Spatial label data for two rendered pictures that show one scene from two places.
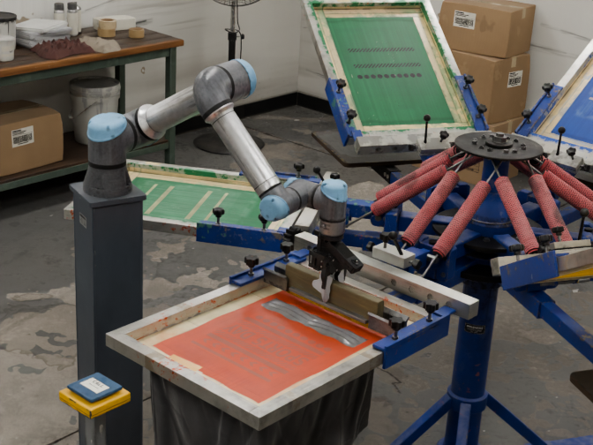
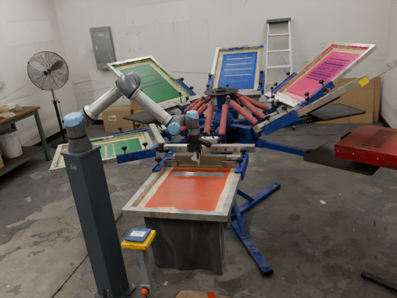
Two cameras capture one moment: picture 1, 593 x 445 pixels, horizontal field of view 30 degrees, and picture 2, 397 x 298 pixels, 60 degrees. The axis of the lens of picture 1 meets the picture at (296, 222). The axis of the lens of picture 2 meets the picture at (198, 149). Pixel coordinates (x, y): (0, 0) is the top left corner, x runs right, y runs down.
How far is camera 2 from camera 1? 1.35 m
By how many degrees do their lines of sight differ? 23
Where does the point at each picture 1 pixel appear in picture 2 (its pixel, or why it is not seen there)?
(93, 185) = (75, 148)
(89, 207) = (77, 159)
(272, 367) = (203, 196)
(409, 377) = not seen: hidden behind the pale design
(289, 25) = (71, 96)
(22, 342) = (26, 242)
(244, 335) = (178, 188)
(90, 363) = (93, 232)
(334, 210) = (195, 123)
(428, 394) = not seen: hidden behind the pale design
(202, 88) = (124, 83)
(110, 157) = (80, 132)
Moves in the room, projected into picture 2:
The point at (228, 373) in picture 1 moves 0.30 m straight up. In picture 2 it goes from (189, 205) to (182, 155)
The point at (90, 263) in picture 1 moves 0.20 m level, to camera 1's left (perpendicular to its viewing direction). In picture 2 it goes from (83, 185) to (51, 194)
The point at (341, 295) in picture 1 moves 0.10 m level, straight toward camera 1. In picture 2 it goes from (206, 159) to (212, 164)
